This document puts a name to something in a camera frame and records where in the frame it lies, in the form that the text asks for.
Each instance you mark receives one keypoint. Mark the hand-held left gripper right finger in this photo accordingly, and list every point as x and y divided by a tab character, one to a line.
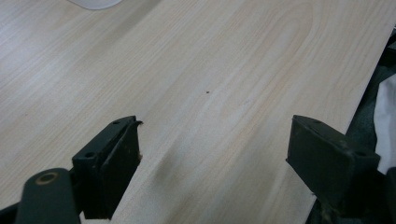
330	161

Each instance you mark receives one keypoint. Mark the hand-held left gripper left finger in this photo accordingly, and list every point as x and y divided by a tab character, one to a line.
106	168

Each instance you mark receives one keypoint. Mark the white cloth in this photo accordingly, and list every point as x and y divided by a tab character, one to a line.
386	124

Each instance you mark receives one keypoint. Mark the white flat object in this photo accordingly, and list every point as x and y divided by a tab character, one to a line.
94	3

